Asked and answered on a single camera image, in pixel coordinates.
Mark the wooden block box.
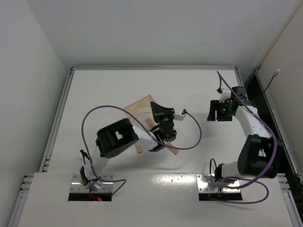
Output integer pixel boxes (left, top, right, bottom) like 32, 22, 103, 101
124, 95, 179, 155

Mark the aluminium table frame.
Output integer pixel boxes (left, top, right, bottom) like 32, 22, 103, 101
18, 67, 302, 227

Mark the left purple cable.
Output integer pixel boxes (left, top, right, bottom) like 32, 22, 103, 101
81, 105, 202, 194

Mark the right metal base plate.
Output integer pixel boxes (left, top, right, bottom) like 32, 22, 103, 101
196, 174, 241, 194

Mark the black wall cable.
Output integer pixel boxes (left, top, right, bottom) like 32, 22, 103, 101
250, 68, 281, 112

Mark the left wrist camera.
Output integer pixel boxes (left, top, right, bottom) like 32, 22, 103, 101
173, 109, 187, 121

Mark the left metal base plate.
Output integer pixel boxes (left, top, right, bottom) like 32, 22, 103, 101
70, 174, 113, 193

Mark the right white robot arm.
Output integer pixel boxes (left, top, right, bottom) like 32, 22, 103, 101
207, 86, 284, 183

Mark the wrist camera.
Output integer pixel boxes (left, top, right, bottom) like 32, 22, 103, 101
173, 109, 187, 121
217, 88, 231, 103

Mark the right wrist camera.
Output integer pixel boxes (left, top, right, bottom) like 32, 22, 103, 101
217, 88, 231, 103

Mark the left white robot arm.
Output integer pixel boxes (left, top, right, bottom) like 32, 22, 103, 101
80, 101, 177, 186

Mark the metal base plate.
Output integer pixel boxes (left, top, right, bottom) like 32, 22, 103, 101
70, 174, 113, 193
196, 174, 241, 194

